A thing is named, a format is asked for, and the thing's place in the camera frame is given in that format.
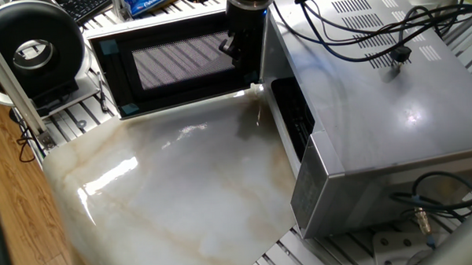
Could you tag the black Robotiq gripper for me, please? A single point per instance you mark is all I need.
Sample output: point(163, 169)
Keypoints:
point(248, 24)

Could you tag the silver black microwave door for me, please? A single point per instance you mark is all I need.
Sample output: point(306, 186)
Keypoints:
point(159, 64)

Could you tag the silver microwave oven body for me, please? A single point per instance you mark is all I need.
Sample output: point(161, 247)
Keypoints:
point(377, 123)

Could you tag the blue tissue pack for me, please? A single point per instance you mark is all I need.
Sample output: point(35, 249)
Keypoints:
point(145, 4)

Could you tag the teal tape patch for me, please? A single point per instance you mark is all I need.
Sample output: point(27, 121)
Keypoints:
point(109, 47)
point(130, 109)

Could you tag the glossy marble pattern mat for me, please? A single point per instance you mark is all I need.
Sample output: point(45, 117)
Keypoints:
point(183, 189)

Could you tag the black computer keyboard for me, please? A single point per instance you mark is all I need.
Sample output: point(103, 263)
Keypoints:
point(82, 6)

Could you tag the small metal washer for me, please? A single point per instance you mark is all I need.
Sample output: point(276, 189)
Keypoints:
point(81, 124)

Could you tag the silver mounting plate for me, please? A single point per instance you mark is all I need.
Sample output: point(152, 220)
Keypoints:
point(397, 249)

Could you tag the aluminium frame beam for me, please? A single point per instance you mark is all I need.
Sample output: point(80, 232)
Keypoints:
point(119, 6)
point(10, 81)

